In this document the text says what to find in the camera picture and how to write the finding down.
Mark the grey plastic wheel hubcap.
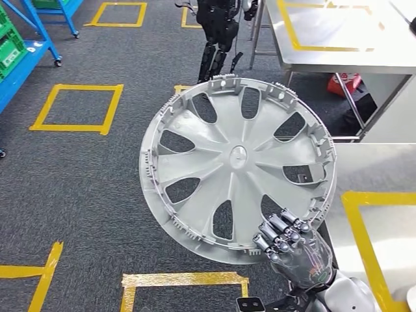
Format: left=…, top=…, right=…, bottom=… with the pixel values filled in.
left=139, top=73, right=337, bottom=266

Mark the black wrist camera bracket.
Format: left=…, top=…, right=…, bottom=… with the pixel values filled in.
left=264, top=287, right=313, bottom=312

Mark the black humanoid robot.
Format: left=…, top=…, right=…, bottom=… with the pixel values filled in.
left=175, top=0, right=259, bottom=85

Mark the blue metal shelf rack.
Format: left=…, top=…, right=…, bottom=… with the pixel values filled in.
left=0, top=0, right=63, bottom=115
left=19, top=0, right=85, bottom=39

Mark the green plastic crate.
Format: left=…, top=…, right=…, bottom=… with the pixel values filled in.
left=0, top=27, right=29, bottom=81
left=0, top=5, right=10, bottom=39

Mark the steel table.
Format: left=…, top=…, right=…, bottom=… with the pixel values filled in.
left=250, top=0, right=416, bottom=143

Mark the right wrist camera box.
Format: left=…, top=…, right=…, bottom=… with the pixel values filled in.
left=236, top=297, right=266, bottom=312

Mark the black bag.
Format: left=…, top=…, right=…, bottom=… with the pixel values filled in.
left=344, top=81, right=379, bottom=130

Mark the red bag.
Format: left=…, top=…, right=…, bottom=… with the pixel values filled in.
left=327, top=72, right=362, bottom=98

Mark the white board panel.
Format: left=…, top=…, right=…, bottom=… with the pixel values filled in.
left=361, top=73, right=416, bottom=144

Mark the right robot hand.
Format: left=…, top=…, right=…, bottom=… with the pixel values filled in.
left=253, top=207, right=334, bottom=290

